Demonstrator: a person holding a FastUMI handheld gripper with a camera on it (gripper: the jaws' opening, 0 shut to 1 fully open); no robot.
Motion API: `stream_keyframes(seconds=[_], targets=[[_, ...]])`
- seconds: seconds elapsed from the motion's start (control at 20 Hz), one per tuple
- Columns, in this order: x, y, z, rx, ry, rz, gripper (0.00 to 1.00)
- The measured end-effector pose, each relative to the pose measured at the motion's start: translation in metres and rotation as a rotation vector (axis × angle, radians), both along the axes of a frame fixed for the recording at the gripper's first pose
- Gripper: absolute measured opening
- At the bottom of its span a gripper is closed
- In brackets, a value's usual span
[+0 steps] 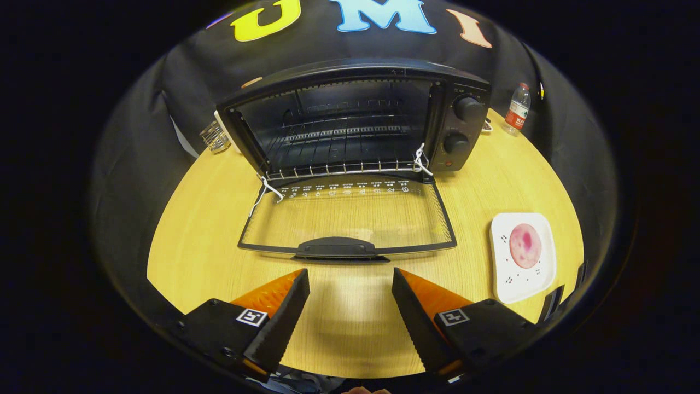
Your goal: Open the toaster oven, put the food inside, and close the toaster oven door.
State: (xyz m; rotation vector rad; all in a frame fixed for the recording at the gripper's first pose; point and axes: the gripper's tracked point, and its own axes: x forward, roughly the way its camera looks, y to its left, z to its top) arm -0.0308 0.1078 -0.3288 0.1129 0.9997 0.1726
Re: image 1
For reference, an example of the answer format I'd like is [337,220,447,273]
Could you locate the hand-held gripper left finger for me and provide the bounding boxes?
[175,268,311,383]

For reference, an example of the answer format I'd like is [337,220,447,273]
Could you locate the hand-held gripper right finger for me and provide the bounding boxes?
[392,268,539,378]

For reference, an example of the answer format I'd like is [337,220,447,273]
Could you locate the white square plate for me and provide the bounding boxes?
[490,212,557,305]

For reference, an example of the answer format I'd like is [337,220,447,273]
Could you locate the pink ham slice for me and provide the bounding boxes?
[509,223,543,269]

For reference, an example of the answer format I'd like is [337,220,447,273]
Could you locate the black toaster oven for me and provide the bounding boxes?
[216,57,491,262]

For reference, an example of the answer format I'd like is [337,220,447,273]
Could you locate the clear plastic water bottle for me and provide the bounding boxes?
[503,83,532,136]

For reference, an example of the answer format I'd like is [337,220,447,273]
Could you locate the black backdrop cloth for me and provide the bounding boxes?
[90,0,621,351]

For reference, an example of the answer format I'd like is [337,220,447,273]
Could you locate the wire mesh pen holder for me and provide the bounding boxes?
[200,120,231,153]

